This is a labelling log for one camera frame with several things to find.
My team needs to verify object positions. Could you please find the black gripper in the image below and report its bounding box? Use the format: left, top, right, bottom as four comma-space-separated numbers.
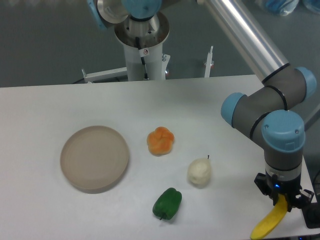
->
254, 167, 314, 212

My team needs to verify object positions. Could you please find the yellow banana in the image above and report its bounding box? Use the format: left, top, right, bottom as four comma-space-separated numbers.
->
250, 194, 288, 240

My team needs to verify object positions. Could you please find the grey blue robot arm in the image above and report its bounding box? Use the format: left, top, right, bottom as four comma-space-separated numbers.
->
87, 0, 317, 211

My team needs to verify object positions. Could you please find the beige round plate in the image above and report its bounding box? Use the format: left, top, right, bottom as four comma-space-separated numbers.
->
60, 125, 130, 194

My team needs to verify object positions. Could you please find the black device at table edge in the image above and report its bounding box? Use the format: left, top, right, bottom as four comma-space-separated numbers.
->
302, 202, 320, 229

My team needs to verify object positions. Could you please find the grey table leg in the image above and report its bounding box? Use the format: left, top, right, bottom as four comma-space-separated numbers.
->
304, 103, 320, 132

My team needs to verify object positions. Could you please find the white pear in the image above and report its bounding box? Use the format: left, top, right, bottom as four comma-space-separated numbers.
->
187, 155, 212, 189

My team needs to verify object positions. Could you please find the green bell pepper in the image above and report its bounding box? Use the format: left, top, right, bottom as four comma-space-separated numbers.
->
152, 187, 183, 220

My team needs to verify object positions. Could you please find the orange bread roll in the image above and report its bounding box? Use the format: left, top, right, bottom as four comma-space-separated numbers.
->
146, 126, 175, 156

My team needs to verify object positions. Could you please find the blue plastic bag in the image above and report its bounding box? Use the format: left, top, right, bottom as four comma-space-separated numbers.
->
254, 0, 299, 17
302, 0, 320, 14

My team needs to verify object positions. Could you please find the white bracket post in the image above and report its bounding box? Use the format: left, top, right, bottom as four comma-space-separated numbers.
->
204, 45, 214, 78

